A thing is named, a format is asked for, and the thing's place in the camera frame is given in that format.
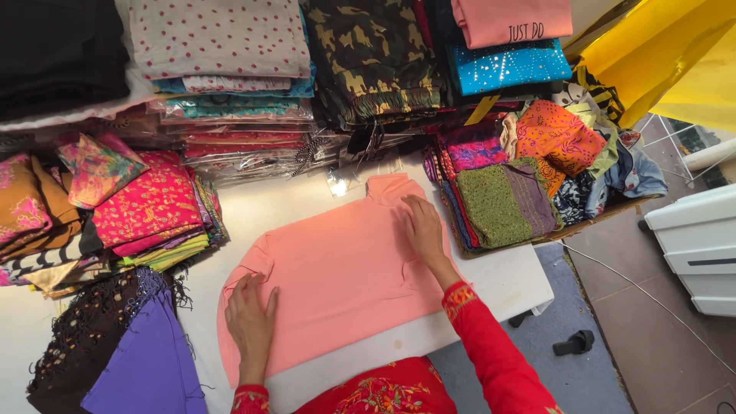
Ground person's left hand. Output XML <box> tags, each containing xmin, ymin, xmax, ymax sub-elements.
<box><xmin>224</xmin><ymin>272</ymin><xmax>281</xmax><ymax>380</ymax></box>

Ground white drawer cabinet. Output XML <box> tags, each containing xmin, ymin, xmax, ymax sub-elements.
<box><xmin>643</xmin><ymin>184</ymin><xmax>736</xmax><ymax>318</ymax></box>

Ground purple pink patterned fabric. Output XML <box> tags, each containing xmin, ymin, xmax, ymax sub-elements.
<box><xmin>440</xmin><ymin>123</ymin><xmax>509</xmax><ymax>172</ymax></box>

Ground clear empty plastic bag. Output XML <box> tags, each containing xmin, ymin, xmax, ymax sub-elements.
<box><xmin>324</xmin><ymin>156</ymin><xmax>404</xmax><ymax>198</ymax></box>

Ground cardboard carton of fabrics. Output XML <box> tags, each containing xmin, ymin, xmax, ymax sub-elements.
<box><xmin>422</xmin><ymin>99</ymin><xmax>669</xmax><ymax>258</ymax></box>

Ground stack of plastic-wrapped garments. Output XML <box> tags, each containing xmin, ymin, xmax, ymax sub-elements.
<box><xmin>148</xmin><ymin>74</ymin><xmax>348</xmax><ymax>186</ymax></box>

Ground pink folded shirt with print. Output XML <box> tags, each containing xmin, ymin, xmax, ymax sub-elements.
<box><xmin>451</xmin><ymin>0</ymin><xmax>574</xmax><ymax>50</ymax></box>

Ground grey red-dotted folded garment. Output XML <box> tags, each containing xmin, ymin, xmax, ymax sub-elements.
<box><xmin>125</xmin><ymin>0</ymin><xmax>312</xmax><ymax>81</ymax></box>

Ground black fringed beaded shawl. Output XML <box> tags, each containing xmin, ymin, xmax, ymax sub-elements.
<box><xmin>25</xmin><ymin>266</ymin><xmax>194</xmax><ymax>414</ymax></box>

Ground person's red embroidered dress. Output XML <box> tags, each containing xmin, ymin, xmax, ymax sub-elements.
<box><xmin>292</xmin><ymin>356</ymin><xmax>458</xmax><ymax>414</ymax></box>

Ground magenta embroidered fabric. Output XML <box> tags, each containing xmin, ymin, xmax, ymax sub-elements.
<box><xmin>92</xmin><ymin>150</ymin><xmax>205</xmax><ymax>257</ymax></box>

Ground white wire rack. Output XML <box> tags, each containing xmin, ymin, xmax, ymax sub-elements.
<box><xmin>635</xmin><ymin>112</ymin><xmax>736</xmax><ymax>186</ymax></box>

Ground yellow tag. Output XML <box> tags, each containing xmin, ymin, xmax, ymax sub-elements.
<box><xmin>464</xmin><ymin>94</ymin><xmax>501</xmax><ymax>127</ymax></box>

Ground plain pink high-neck shirt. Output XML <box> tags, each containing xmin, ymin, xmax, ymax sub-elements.
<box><xmin>217</xmin><ymin>174</ymin><xmax>468</xmax><ymax>389</ymax></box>

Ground grey-blue floor mat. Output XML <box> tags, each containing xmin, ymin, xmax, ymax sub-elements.
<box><xmin>428</xmin><ymin>241</ymin><xmax>634</xmax><ymax>414</ymax></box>

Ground black white braided cord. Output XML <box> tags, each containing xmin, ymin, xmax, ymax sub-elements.
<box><xmin>289</xmin><ymin>137</ymin><xmax>330</xmax><ymax>179</ymax></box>

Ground orange patterned fabric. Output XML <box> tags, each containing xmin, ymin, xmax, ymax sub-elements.
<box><xmin>514</xmin><ymin>100</ymin><xmax>608</xmax><ymax>197</ymax></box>

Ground white cable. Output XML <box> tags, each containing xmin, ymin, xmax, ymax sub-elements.
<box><xmin>557</xmin><ymin>240</ymin><xmax>736</xmax><ymax>376</ymax></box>

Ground blue sequined folded garment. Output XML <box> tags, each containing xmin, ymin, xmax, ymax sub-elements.
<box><xmin>447</xmin><ymin>38</ymin><xmax>573</xmax><ymax>97</ymax></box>

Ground brown embroidered fabric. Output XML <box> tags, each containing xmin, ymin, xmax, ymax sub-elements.
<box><xmin>0</xmin><ymin>152</ymin><xmax>85</xmax><ymax>261</ymax></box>

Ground yellow plastic sheet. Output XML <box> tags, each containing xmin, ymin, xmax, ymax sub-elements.
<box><xmin>565</xmin><ymin>0</ymin><xmax>736</xmax><ymax>134</ymax></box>

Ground green knitted fabric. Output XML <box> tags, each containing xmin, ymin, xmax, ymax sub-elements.
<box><xmin>454</xmin><ymin>158</ymin><xmax>561</xmax><ymax>250</ymax></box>

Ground stack of black fabric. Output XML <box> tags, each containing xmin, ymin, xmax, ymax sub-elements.
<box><xmin>0</xmin><ymin>0</ymin><xmax>131</xmax><ymax>123</ymax></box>

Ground camouflage folded garment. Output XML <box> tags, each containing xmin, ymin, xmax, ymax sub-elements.
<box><xmin>300</xmin><ymin>0</ymin><xmax>445</xmax><ymax>126</ymax></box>

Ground black sandal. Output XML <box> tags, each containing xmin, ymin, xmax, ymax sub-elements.
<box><xmin>552</xmin><ymin>329</ymin><xmax>596</xmax><ymax>357</ymax></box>

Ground multicolour floral fabric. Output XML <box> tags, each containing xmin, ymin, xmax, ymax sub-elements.
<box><xmin>55</xmin><ymin>131</ymin><xmax>151</xmax><ymax>210</ymax></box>

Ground stack of folded colourful fabrics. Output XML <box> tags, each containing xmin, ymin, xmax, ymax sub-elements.
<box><xmin>0</xmin><ymin>172</ymin><xmax>231</xmax><ymax>300</ymax></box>

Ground person's right hand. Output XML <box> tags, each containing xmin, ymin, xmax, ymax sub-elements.
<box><xmin>401</xmin><ymin>194</ymin><xmax>455</xmax><ymax>274</ymax></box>

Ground denim garment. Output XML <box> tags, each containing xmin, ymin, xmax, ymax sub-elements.
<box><xmin>585</xmin><ymin>131</ymin><xmax>669</xmax><ymax>218</ymax></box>

